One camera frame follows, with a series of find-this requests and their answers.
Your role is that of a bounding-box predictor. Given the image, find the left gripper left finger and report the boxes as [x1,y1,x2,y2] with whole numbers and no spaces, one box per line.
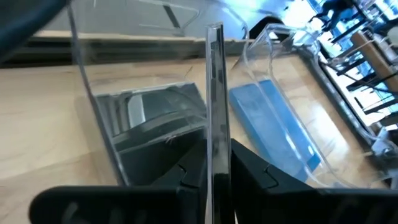
[151,138,208,224]

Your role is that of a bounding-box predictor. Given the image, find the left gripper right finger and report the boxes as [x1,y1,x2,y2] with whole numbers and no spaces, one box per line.
[231,138,322,224]

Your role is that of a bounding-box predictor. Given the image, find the clear jewel case silver disc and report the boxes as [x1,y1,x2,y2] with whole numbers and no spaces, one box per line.
[205,22,233,224]

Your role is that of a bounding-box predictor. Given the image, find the blue jewel case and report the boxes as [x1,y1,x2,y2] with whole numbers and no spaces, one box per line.
[228,79,322,184]

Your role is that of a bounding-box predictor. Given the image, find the clear plastic bin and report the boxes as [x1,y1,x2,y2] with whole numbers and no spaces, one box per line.
[67,0,249,187]
[228,23,398,190]

